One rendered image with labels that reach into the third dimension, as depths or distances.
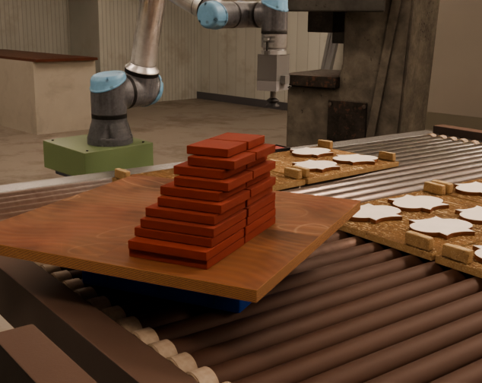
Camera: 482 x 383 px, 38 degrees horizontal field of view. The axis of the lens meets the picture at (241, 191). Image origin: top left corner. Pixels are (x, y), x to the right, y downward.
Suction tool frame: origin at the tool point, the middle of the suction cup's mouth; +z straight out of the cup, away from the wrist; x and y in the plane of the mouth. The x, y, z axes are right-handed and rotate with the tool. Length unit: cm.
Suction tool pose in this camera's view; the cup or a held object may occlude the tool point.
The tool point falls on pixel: (272, 106)
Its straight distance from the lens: 209.2
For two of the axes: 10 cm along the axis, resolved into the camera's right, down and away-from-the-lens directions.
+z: -0.1, 9.7, 2.4
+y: 4.9, -2.0, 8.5
